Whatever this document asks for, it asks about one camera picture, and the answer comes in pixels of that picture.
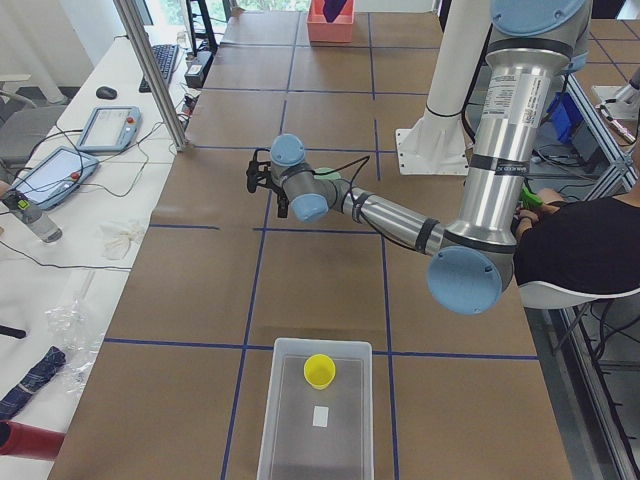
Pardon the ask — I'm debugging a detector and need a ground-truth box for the aluminium frame post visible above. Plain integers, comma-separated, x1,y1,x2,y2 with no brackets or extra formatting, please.
113,0,188,152

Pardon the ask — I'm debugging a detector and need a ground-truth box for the crumpled clear plastic bag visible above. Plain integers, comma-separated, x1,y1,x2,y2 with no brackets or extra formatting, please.
45,299,105,397

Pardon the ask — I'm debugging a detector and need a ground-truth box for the light green bowl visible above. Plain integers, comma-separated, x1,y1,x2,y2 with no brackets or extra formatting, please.
314,167,342,180

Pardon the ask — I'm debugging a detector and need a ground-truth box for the red cylinder object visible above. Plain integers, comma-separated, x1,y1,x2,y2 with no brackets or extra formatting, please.
1,420,65,461

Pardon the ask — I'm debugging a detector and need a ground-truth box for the black computer mouse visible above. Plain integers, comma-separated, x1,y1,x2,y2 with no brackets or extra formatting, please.
95,86,118,100

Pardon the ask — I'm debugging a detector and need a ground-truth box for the folded dark blue umbrella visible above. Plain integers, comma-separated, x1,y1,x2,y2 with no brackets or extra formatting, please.
1,346,66,420

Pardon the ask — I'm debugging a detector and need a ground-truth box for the clear water bottle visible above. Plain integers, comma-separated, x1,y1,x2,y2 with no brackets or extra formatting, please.
1,189,62,243

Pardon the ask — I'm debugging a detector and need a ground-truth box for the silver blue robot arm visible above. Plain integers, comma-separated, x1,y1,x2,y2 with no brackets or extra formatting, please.
246,1,592,315

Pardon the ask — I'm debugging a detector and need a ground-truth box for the white round stool seat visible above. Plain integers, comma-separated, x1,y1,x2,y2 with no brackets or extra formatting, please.
519,281,639,310

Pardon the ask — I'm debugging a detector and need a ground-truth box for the black keyboard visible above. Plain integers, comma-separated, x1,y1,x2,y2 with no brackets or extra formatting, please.
151,44,180,86

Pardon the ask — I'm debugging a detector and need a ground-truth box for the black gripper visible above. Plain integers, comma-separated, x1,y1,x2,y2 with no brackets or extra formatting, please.
246,148,288,218

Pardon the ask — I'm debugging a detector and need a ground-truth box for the translucent plastic storage box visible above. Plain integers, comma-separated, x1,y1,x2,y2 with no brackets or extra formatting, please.
257,338,374,479

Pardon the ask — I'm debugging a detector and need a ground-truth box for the pink plastic bin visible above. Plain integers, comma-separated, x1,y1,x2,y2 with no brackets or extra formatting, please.
306,0,355,43

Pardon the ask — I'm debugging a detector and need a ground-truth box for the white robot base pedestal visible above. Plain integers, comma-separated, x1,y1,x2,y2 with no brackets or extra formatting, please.
396,0,491,175

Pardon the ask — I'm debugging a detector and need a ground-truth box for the yellow plastic cup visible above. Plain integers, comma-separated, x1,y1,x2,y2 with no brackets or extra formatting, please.
303,354,337,390

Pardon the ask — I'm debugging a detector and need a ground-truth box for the white label card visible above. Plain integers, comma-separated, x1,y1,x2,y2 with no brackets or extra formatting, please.
312,405,329,428

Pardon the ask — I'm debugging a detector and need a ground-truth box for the person in black shirt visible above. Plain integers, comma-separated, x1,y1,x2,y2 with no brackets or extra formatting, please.
513,186,639,295

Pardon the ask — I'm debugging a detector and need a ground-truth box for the teach pendant with red button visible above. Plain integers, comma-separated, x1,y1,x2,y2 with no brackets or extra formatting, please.
76,106,141,155

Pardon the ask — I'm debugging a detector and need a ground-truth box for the purple cloth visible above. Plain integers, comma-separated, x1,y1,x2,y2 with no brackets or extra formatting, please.
322,0,347,23

